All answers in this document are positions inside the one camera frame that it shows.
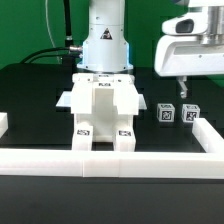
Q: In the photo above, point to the white chair seat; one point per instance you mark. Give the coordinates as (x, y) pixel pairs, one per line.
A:
(103, 126)

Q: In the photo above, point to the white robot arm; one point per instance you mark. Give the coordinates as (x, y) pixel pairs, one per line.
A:
(105, 50)

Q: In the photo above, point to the white marker cube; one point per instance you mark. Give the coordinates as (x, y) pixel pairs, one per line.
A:
(190, 112)
(165, 112)

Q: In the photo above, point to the white U-shaped fence frame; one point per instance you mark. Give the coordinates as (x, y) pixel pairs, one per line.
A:
(206, 165)

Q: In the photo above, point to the white block at left edge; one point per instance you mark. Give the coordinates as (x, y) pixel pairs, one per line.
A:
(3, 123)

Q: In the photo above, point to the white chair back frame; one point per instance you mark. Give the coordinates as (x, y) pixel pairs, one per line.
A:
(125, 93)

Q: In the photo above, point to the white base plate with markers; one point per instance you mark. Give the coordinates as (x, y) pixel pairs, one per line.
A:
(65, 101)

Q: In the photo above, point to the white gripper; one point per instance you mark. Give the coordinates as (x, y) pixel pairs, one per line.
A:
(185, 50)

